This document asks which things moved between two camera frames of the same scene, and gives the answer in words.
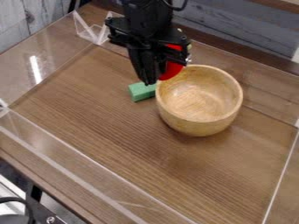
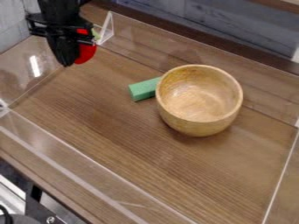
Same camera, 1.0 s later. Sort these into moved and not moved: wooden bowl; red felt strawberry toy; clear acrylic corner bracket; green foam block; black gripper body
Moved: black gripper body; red felt strawberry toy
Not moved: wooden bowl; clear acrylic corner bracket; green foam block
